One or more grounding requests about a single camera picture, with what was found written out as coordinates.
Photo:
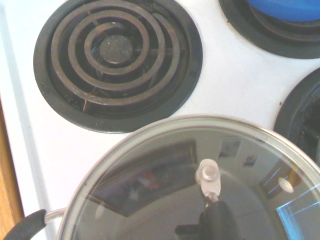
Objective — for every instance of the white electric stove top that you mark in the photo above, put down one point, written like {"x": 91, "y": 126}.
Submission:
{"x": 237, "y": 87}

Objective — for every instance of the small black coil burner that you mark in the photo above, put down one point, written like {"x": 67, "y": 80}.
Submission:
{"x": 75, "y": 85}

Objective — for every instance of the black burner under blue bowl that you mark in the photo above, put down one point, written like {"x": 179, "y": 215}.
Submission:
{"x": 250, "y": 37}

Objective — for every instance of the black burner with dirty pan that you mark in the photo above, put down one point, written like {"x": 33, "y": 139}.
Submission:
{"x": 290, "y": 120}

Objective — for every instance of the wooden kitchen countertop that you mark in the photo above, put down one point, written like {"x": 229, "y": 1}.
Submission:
{"x": 7, "y": 175}

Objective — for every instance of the blue bowl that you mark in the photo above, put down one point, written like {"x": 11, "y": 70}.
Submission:
{"x": 282, "y": 10}

